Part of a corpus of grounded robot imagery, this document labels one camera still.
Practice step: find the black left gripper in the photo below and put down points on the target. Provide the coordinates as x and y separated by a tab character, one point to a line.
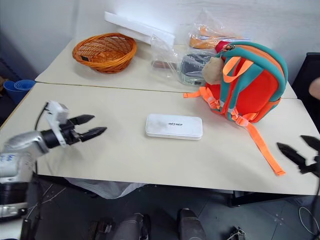
69	133

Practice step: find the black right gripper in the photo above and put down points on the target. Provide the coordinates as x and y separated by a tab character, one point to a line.
312	168

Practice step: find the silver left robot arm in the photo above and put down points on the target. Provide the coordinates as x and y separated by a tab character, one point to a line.
18	152

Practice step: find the orange and teal backpack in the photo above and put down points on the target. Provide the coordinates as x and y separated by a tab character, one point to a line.
252	82

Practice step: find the white rectangular case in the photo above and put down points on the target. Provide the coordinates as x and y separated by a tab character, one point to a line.
174	126

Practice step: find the person's bare hand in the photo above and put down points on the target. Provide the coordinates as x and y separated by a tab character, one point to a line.
315	88

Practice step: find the white cloth under table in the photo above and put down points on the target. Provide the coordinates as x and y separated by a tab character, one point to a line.
105	186

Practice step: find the orange wicker basket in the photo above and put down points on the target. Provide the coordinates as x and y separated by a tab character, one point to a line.
105	52

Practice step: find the blue plastic cups stack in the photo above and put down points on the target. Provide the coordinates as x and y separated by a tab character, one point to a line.
18	88

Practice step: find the clear bag with brown item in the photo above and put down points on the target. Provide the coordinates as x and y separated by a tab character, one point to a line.
163	58

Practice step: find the dark rounded shape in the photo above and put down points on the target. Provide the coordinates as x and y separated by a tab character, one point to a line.
133	226
192	225

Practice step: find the white foam board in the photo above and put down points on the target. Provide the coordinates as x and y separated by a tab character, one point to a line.
140	26

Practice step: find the clear bag with black item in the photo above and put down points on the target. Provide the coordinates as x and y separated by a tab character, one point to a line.
191	68

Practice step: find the beige plush toy pendant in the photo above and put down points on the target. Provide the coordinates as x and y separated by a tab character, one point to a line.
212	70

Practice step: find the clear bag with orange item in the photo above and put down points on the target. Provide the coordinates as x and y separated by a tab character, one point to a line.
212	35

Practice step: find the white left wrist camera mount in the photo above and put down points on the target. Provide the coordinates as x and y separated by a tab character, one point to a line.
60	113

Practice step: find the black table frame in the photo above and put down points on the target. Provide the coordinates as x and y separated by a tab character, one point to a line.
255	197

